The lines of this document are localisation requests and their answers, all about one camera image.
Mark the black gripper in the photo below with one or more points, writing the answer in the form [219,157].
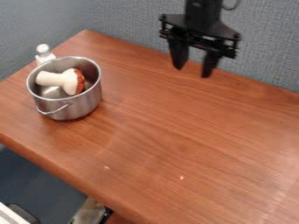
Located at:
[199,28]

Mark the white red-capped toy mushroom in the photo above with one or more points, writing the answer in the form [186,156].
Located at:
[70,80]

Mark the shiny metal pot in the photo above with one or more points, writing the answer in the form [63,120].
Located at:
[53,102]

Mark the white salt shaker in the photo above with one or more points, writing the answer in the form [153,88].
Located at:
[43,54]

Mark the metal table leg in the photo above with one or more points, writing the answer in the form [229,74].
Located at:
[91,213]

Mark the white object at corner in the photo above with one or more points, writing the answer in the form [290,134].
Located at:
[10,217]

